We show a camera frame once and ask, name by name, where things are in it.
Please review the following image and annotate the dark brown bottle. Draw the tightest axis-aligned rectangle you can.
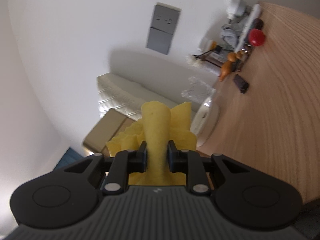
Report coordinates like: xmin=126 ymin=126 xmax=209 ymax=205
xmin=251 ymin=18 xmax=264 ymax=30

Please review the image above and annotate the blue object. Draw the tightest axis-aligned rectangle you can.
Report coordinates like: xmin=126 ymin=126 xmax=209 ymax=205
xmin=54 ymin=147 xmax=84 ymax=170

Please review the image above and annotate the clear plastic container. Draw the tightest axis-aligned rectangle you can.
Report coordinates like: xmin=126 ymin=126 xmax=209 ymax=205
xmin=181 ymin=76 xmax=216 ymax=104

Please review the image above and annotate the grey crumpled cloth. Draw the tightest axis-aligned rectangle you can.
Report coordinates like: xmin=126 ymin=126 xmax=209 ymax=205
xmin=220 ymin=23 xmax=244 ymax=49

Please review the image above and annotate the black phone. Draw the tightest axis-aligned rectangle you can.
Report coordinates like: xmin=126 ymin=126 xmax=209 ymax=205
xmin=233 ymin=74 xmax=249 ymax=94

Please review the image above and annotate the red round cap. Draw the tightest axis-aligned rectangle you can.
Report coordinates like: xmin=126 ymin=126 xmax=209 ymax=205
xmin=248 ymin=29 xmax=266 ymax=47

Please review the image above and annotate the orange toy figure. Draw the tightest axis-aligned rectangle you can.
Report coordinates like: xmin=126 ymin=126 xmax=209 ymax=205
xmin=219 ymin=51 xmax=244 ymax=82

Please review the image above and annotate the white round container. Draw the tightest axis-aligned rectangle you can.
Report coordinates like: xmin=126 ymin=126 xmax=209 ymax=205
xmin=190 ymin=97 xmax=220 ymax=147

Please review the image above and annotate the cardboard box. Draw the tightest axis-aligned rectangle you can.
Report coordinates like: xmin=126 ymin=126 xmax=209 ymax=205
xmin=82 ymin=109 xmax=135 ymax=157

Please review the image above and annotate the white long tube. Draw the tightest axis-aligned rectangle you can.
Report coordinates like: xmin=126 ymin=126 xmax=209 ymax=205
xmin=234 ymin=3 xmax=262 ymax=53

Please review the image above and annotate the yellow cleaning cloth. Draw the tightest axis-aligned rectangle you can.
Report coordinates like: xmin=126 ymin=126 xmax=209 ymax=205
xmin=106 ymin=101 xmax=197 ymax=186

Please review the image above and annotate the white appliance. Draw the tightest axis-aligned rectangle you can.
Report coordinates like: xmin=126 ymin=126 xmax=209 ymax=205
xmin=226 ymin=0 xmax=252 ymax=21

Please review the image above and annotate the grey wall socket panel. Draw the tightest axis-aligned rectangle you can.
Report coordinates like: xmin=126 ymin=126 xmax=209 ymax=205
xmin=146 ymin=3 xmax=181 ymax=55

